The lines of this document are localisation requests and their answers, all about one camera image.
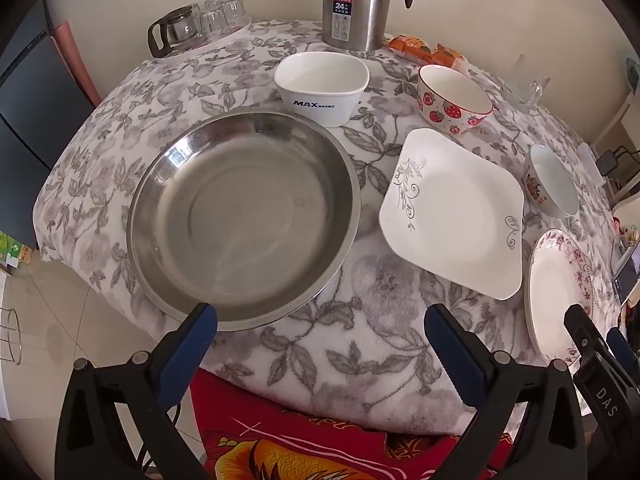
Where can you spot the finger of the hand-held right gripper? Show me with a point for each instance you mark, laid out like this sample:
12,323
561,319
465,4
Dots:
622,350
581,329

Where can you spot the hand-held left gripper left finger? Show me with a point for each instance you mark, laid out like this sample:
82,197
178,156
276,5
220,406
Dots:
187,350

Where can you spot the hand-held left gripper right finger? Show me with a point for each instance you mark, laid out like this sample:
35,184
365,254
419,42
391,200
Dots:
457,355

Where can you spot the round floral rim plate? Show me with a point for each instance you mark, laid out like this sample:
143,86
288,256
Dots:
550,290

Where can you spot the stainless steel basin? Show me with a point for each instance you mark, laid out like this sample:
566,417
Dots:
240,220

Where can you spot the white square plate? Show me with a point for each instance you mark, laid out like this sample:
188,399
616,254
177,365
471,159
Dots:
460,210

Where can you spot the small bowl with orange print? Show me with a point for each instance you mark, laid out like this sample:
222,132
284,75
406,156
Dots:
555,180

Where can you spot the strawberry print bowl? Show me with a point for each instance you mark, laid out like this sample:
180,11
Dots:
450,110

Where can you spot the white square bowl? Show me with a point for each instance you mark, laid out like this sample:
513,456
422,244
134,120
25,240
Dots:
320,80

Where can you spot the smartphone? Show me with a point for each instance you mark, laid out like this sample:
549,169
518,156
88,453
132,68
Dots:
629,275

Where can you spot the grey floral blanket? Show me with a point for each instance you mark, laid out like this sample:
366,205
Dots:
360,280

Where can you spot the red printed blanket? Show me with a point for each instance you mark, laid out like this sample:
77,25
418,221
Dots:
280,445

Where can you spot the black charger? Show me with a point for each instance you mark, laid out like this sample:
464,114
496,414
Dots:
609,163

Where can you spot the white power strip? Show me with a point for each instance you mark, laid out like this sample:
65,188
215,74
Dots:
590,160

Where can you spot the green box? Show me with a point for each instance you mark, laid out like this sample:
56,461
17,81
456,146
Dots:
12,250

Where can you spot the white shelf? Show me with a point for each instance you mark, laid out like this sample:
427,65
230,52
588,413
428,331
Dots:
622,125

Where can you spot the clear glass mug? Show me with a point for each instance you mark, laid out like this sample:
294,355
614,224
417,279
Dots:
522,87

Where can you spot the dark blue cabinet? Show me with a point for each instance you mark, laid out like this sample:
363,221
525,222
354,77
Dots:
35,125

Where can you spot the white tray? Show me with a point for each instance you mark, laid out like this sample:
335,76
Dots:
220,42

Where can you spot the pink board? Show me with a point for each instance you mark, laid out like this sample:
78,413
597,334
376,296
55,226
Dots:
75,60

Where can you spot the stainless steel thermos jug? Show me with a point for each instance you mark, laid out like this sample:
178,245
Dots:
350,10

